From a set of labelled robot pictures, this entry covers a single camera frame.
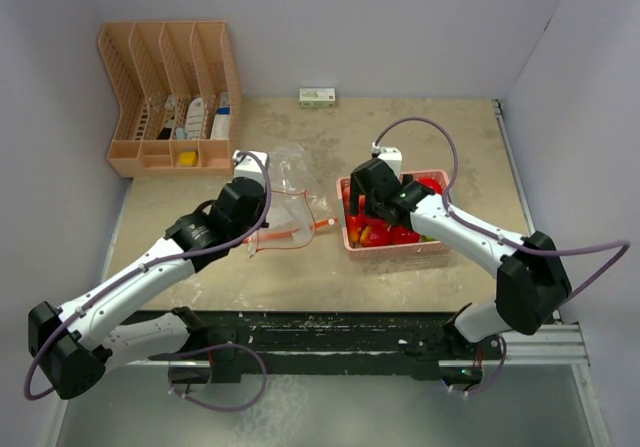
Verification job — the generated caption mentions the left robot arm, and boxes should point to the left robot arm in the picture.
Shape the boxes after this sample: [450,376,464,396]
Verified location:
[24,175,272,400]

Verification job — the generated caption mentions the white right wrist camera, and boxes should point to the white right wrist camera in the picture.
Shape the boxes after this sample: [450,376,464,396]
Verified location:
[371,142,403,177]

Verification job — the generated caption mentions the yellow item in organizer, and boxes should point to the yellow item in organizer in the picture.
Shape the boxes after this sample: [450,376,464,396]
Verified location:
[178,151,198,167]

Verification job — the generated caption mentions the red yellow apple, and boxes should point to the red yellow apple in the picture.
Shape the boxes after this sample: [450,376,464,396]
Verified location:
[359,225,392,248]

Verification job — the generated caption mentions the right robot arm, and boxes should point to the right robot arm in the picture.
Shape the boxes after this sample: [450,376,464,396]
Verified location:
[350,157,571,358]

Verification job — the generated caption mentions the clear zip bag orange zipper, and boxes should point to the clear zip bag orange zipper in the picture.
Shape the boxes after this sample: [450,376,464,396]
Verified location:
[243,191,337,257]

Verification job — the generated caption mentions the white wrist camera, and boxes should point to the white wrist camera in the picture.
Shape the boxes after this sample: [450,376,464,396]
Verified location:
[232,150,269,186]
[371,142,403,177]

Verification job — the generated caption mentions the large red apple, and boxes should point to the large red apple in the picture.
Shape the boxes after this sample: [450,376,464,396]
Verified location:
[418,177,443,195]

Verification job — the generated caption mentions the shiny red fruit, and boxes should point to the shiny red fruit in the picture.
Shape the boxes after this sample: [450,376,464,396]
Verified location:
[389,226,421,245]

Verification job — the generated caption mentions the orange desk file organizer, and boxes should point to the orange desk file organizer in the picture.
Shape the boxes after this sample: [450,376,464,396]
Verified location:
[98,20,243,178]

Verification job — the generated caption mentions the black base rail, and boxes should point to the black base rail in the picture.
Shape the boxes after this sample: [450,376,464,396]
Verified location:
[170,309,503,385]

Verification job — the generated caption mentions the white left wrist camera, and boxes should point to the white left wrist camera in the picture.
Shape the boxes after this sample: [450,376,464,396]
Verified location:
[232,150,269,186]

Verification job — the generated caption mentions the pink perforated plastic basket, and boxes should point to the pink perforated plastic basket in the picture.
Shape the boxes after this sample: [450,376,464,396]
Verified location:
[340,169,450,261]

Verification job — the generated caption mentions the small green white box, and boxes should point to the small green white box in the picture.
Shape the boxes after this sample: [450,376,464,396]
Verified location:
[298,87,336,109]

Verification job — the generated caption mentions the blue white box in organizer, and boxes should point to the blue white box in organizer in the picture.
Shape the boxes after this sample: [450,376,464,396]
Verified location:
[209,92,231,140]

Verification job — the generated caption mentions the white bottle in organizer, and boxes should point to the white bottle in organizer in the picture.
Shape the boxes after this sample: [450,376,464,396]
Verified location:
[184,97,205,139]

